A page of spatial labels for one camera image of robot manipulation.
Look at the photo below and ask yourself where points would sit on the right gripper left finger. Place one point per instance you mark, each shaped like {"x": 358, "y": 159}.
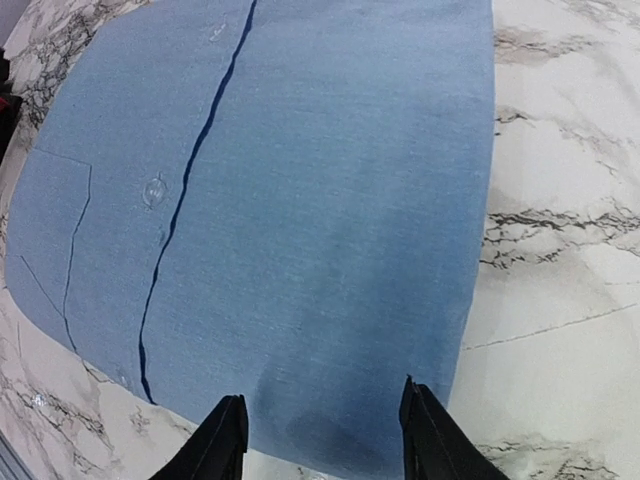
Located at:
{"x": 215, "y": 450}

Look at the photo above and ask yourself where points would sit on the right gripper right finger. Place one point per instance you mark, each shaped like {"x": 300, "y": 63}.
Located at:
{"x": 434, "y": 446}

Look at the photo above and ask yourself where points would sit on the light blue long sleeve shirt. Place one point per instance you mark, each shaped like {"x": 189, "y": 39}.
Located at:
{"x": 283, "y": 199}

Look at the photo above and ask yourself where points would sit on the red black plaid shirt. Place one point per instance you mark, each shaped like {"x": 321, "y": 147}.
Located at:
{"x": 10, "y": 105}

